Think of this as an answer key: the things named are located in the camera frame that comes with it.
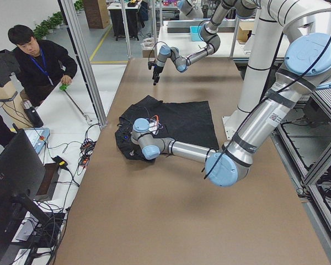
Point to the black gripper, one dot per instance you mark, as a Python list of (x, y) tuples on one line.
[(157, 70)]

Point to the aluminium frame cage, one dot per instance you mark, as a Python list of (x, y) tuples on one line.
[(76, 37)]

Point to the black thermos bottle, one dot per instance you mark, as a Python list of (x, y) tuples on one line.
[(32, 114)]

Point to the man in black jacket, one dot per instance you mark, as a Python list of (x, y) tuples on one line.
[(43, 64)]

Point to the black t-shirt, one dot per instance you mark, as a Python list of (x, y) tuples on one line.
[(187, 122)]

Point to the black computer monitor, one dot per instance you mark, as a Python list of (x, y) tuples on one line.
[(21, 175)]

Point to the teach pendant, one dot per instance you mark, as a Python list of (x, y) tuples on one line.
[(38, 137)]

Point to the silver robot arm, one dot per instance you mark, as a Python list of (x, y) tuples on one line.
[(207, 30), (290, 57)]

